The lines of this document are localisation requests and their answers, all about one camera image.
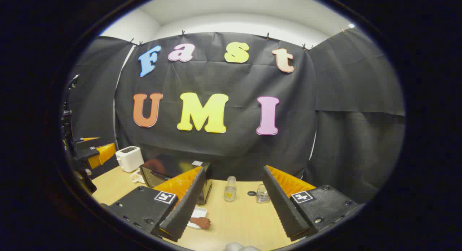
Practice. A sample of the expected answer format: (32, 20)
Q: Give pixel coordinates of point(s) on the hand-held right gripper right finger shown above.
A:
(281, 204)

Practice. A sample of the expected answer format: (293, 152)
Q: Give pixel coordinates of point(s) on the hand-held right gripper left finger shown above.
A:
(182, 207)

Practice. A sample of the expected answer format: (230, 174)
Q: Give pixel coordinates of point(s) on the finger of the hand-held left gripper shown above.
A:
(103, 152)
(85, 142)

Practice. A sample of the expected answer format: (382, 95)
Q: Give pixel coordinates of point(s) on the brown chicken leg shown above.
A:
(201, 222)

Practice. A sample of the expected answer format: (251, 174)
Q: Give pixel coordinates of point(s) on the black electric oven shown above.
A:
(162, 170)

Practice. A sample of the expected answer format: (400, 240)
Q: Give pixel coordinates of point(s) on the white rectangular tray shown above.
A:
(199, 212)

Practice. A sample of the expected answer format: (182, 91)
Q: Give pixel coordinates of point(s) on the clear glass jar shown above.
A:
(262, 195)

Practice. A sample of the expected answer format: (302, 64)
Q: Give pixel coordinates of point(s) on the white toaster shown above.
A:
(129, 159)

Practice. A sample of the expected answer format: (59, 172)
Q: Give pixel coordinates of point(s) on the clear glass bottle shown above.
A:
(230, 189)

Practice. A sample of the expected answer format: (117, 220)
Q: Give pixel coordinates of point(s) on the black backdrop cloth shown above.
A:
(231, 150)

